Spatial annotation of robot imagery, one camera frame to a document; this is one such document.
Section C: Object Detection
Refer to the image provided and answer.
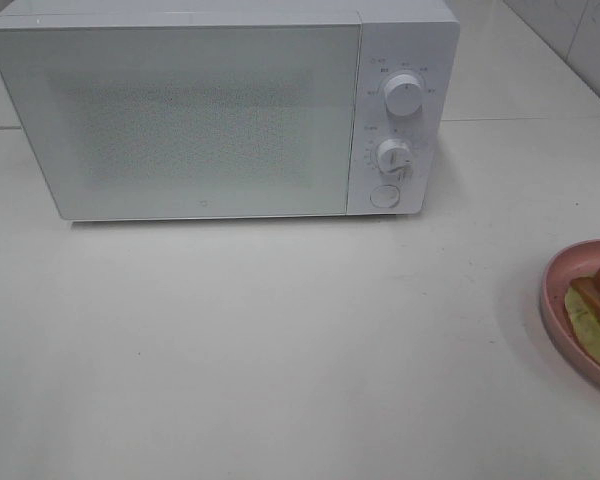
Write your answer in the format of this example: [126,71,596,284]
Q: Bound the round white door button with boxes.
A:
[370,185,400,209]

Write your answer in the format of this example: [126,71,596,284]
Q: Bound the white lower timer knob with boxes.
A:
[376,138,414,175]

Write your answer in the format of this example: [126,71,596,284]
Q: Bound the white upper power knob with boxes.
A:
[382,73,423,117]

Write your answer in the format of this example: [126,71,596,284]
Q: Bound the pink round plate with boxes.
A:
[539,239,600,390]

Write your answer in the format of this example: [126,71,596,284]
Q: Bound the white microwave oven body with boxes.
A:
[0,1,460,219]

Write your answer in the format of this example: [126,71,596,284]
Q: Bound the white microwave door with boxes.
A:
[0,25,360,221]

